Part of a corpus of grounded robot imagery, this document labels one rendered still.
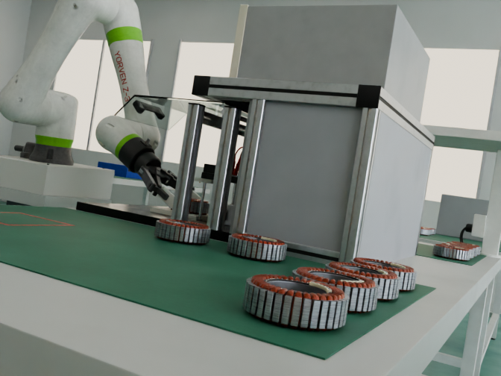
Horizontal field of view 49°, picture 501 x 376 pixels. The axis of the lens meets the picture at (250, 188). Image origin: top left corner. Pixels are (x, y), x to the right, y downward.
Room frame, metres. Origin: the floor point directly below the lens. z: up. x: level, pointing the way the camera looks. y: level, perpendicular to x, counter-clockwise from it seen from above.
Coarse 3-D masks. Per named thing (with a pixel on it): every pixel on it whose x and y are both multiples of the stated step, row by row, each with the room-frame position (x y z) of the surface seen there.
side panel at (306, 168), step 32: (256, 128) 1.20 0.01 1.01; (288, 128) 1.18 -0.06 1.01; (320, 128) 1.15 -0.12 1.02; (352, 128) 1.12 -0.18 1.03; (256, 160) 1.21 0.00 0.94; (288, 160) 1.18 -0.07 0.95; (320, 160) 1.14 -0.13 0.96; (352, 160) 1.11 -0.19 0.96; (256, 192) 1.21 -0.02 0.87; (288, 192) 1.17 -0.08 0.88; (320, 192) 1.14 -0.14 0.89; (352, 192) 1.10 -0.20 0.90; (256, 224) 1.20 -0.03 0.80; (288, 224) 1.17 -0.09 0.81; (320, 224) 1.13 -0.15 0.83; (352, 224) 1.10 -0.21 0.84; (320, 256) 1.12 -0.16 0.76; (352, 256) 1.09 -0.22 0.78
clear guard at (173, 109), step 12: (144, 96) 1.40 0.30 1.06; (156, 96) 1.38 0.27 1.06; (132, 108) 1.45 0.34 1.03; (144, 108) 1.48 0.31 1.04; (156, 108) 1.51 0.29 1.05; (168, 108) 1.55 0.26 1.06; (180, 108) 1.52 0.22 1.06; (216, 108) 1.40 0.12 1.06; (132, 120) 1.50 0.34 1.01; (144, 120) 1.53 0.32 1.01; (156, 120) 1.56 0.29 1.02; (168, 120) 1.60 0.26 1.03
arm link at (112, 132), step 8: (104, 120) 1.63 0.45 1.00; (112, 120) 1.62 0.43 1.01; (120, 120) 1.63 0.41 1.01; (128, 120) 1.67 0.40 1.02; (96, 128) 1.64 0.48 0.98; (104, 128) 1.61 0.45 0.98; (112, 128) 1.61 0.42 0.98; (120, 128) 1.61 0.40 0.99; (128, 128) 1.63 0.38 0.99; (136, 128) 1.68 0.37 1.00; (96, 136) 1.64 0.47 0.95; (104, 136) 1.61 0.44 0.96; (112, 136) 1.61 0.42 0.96; (120, 136) 1.60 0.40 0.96; (128, 136) 1.60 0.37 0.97; (136, 136) 1.62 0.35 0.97; (104, 144) 1.63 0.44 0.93; (112, 144) 1.61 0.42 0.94; (120, 144) 1.59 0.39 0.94; (112, 152) 1.63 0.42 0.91
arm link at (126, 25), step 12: (120, 0) 1.75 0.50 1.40; (132, 0) 1.81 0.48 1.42; (120, 12) 1.76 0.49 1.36; (132, 12) 1.79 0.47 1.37; (108, 24) 1.78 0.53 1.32; (120, 24) 1.77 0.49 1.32; (132, 24) 1.78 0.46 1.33; (108, 36) 1.79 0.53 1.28; (120, 36) 1.76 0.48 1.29; (132, 36) 1.77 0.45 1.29
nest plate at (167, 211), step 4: (152, 208) 1.49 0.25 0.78; (156, 208) 1.48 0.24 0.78; (160, 208) 1.50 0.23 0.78; (164, 208) 1.52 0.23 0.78; (168, 208) 1.55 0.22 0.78; (156, 212) 1.48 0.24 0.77; (160, 212) 1.48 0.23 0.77; (164, 212) 1.47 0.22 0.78; (168, 212) 1.47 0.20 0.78; (188, 216) 1.44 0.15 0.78; (192, 216) 1.43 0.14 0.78; (196, 216) 1.43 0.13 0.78; (204, 216) 1.46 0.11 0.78; (196, 220) 1.43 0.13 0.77; (204, 220) 1.46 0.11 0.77
